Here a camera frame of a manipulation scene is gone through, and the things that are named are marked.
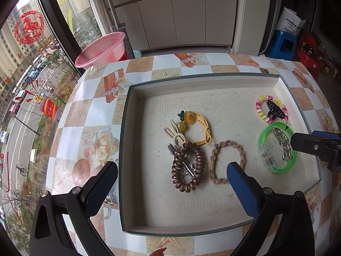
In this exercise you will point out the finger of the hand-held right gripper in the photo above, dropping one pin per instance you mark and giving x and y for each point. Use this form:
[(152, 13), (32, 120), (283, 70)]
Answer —
[(309, 145), (326, 134)]

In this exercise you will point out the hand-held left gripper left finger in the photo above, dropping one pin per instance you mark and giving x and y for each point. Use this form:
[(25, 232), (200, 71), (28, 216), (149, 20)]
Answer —
[(102, 189)]

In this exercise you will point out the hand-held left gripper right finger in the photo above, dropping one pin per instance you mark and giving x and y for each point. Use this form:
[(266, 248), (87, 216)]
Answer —
[(243, 192)]

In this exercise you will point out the silver heart hair clip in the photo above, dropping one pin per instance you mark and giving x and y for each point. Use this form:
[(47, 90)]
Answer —
[(279, 136)]

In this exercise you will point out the black hair claw clip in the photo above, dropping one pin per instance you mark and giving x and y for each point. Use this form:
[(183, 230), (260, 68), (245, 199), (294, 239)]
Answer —
[(275, 108)]

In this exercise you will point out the silver star hair clip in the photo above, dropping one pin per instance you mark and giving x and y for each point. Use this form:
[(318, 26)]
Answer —
[(189, 172)]

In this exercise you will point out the grey shallow tray box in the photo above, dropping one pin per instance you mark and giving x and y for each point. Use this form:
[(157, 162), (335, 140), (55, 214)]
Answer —
[(159, 205)]

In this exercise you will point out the cream bunny hair clip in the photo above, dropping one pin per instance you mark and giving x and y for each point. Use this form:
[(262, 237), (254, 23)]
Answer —
[(178, 138)]

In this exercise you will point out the red plastic chair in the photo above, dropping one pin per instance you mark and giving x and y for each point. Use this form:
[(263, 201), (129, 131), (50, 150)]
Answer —
[(309, 61)]

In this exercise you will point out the orange striped window decal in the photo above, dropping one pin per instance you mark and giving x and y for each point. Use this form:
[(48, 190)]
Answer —
[(49, 109)]

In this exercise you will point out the blue plastic stool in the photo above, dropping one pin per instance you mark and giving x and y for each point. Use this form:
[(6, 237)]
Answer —
[(279, 36)]

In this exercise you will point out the white shopping bag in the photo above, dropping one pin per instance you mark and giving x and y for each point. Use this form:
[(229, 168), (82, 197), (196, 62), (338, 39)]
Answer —
[(290, 22)]

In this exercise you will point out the red plastic bucket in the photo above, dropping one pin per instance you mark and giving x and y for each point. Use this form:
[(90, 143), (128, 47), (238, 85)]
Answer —
[(123, 56)]

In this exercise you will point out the tall white cabinet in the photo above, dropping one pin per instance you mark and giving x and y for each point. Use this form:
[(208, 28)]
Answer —
[(253, 18)]

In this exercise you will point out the pink plastic basin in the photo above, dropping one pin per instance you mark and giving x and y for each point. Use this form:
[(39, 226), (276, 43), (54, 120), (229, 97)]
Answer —
[(101, 50)]

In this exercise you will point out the light blue plastic basin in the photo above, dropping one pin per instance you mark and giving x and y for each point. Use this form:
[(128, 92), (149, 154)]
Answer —
[(137, 54)]

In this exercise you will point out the grey flat mop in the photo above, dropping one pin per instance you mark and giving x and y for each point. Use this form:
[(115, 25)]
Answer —
[(125, 40)]

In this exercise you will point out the white low cabinet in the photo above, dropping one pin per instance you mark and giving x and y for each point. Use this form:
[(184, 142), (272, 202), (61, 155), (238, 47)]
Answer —
[(186, 18)]

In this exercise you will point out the red horse window decal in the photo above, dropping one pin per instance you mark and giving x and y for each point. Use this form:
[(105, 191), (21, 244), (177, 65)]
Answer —
[(28, 26)]

